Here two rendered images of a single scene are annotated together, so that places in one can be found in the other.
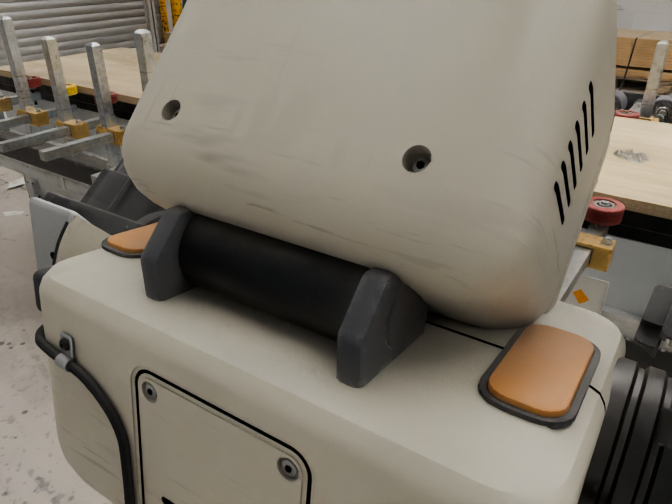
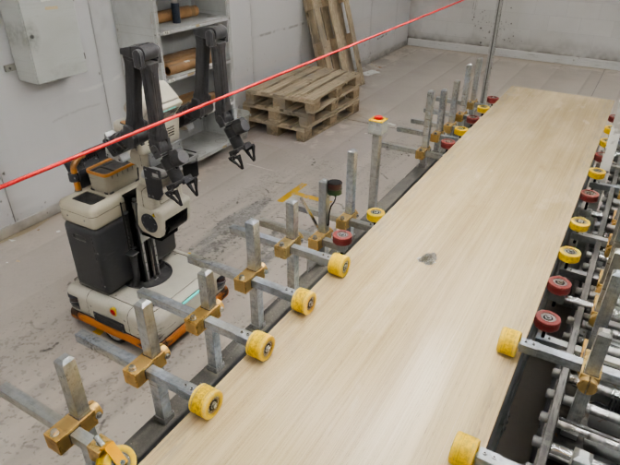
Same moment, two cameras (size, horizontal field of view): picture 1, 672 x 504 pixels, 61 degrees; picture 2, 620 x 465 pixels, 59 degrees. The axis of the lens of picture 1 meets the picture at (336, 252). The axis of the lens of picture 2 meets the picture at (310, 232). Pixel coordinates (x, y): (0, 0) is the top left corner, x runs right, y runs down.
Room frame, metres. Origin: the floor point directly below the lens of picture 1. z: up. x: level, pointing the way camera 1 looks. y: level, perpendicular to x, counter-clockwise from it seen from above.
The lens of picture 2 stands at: (0.83, -2.48, 2.06)
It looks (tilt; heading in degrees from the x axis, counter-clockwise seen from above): 31 degrees down; 86
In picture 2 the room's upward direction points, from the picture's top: straight up
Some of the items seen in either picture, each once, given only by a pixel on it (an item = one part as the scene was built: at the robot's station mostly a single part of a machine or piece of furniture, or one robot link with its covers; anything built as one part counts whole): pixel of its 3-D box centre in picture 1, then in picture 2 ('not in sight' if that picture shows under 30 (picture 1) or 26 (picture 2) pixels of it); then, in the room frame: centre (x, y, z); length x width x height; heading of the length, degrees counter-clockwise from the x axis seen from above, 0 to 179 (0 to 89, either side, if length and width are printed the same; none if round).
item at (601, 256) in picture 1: (576, 246); (321, 238); (1.03, -0.49, 0.85); 0.14 x 0.06 x 0.05; 55
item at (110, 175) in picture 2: not in sight; (113, 173); (0.00, 0.17, 0.87); 0.23 x 0.15 x 0.11; 57
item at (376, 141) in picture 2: not in sight; (375, 175); (1.33, -0.05, 0.93); 0.05 x 0.05 x 0.45; 55
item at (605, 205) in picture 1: (599, 226); (341, 244); (1.11, -0.57, 0.85); 0.08 x 0.08 x 0.11
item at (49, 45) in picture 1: (63, 107); (452, 115); (2.03, 0.97, 0.88); 0.04 x 0.04 x 0.48; 55
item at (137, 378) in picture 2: not in sight; (148, 363); (0.46, -1.31, 0.95); 0.14 x 0.06 x 0.05; 55
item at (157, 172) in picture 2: not in sight; (170, 168); (0.34, -0.05, 0.99); 0.28 x 0.16 x 0.22; 57
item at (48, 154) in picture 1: (104, 139); (429, 135); (1.82, 0.76, 0.83); 0.43 x 0.03 x 0.04; 145
